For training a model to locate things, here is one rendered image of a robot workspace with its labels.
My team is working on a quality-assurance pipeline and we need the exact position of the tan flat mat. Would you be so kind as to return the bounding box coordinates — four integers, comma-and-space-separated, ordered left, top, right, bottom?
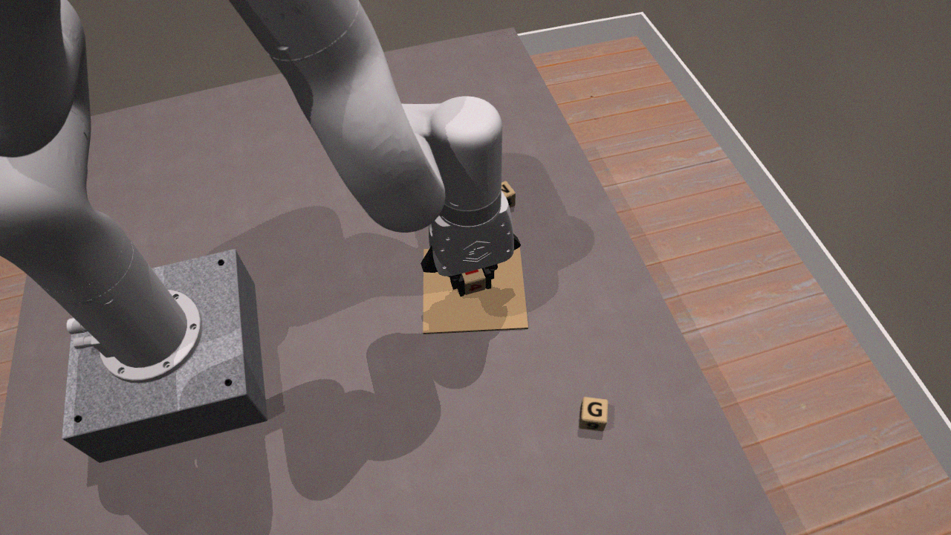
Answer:
423, 247, 528, 334

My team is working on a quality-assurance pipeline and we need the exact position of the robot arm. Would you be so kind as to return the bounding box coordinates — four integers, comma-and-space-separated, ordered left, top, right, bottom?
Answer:
0, 0, 502, 383

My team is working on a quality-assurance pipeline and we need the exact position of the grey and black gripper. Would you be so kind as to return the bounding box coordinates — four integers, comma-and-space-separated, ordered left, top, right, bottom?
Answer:
421, 192, 521, 296

